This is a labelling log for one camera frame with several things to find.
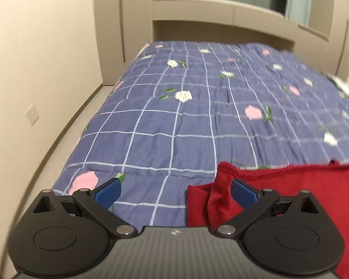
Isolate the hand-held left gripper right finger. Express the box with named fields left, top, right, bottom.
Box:
left=214, top=179, right=323, bottom=239

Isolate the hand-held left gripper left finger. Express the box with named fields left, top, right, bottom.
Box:
left=32, top=178, right=138, bottom=239

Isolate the dark red long-sleeved shirt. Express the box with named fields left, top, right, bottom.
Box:
left=187, top=160, right=349, bottom=279

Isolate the blue checked floral blanket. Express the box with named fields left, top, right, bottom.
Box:
left=51, top=41, right=349, bottom=227

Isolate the light blue patterned cloth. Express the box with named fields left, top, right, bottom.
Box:
left=326, top=73, right=349, bottom=107

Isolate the light blue curtain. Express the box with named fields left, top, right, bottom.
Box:
left=285, top=0, right=312, bottom=25

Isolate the white wall socket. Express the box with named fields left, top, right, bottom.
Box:
left=26, top=104, right=40, bottom=126

